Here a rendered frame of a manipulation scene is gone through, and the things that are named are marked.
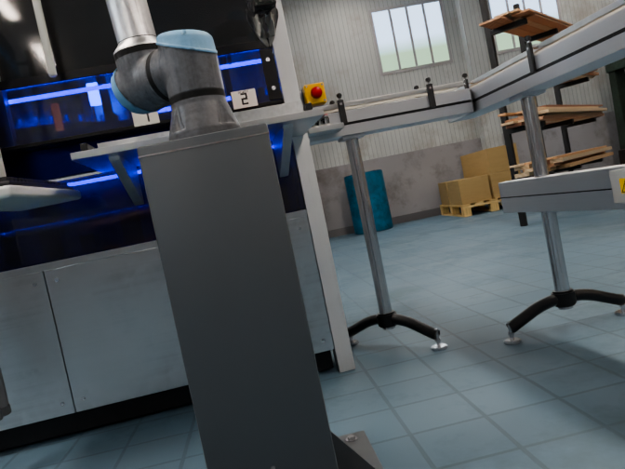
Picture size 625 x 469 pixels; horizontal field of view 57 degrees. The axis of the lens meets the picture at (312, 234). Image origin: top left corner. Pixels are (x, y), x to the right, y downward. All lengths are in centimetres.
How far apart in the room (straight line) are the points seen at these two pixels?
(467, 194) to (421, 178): 152
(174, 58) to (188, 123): 13
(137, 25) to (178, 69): 18
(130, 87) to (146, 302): 93
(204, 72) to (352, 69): 844
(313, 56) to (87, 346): 792
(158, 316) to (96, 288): 23
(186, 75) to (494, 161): 734
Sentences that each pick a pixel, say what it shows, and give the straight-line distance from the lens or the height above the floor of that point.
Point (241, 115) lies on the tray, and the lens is 169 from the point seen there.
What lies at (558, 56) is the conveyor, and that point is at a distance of 193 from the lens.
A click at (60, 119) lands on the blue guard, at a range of 213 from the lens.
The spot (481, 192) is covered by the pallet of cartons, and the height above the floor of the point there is 29.
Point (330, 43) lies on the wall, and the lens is 967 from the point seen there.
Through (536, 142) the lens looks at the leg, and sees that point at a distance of 217.
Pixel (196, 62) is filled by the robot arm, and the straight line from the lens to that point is 123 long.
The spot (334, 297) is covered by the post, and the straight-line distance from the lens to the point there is 209.
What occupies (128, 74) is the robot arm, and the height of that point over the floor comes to 97.
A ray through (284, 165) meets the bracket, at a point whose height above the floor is 76.
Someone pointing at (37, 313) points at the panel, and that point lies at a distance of 214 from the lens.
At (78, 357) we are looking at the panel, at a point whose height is 27.
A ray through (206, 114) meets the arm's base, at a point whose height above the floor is 83.
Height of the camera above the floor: 62
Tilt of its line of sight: 3 degrees down
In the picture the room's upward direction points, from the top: 12 degrees counter-clockwise
